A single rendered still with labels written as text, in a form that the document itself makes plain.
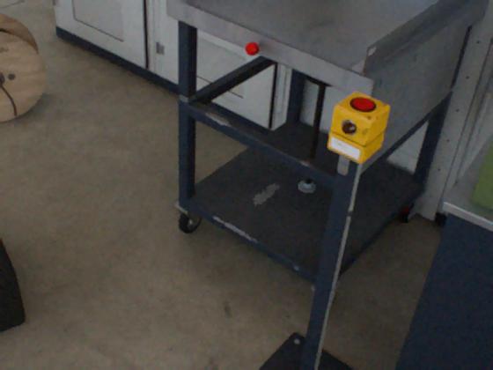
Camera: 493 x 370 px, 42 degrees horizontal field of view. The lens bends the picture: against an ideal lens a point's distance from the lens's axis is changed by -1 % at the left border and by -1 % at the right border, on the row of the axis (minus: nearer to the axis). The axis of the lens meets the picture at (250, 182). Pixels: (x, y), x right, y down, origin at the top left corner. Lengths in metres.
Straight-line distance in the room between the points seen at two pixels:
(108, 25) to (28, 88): 0.55
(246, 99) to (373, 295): 0.99
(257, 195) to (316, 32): 0.70
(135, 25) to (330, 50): 1.56
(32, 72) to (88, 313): 1.13
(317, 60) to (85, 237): 1.09
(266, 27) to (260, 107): 1.03
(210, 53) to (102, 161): 0.62
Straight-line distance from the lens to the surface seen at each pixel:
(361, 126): 1.20
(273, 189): 2.15
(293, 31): 1.60
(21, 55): 2.71
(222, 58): 2.65
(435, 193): 2.37
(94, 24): 3.19
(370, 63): 1.46
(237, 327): 1.96
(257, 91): 2.58
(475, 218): 1.29
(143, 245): 2.19
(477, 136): 2.18
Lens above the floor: 1.53
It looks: 39 degrees down
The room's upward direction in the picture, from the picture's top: 5 degrees clockwise
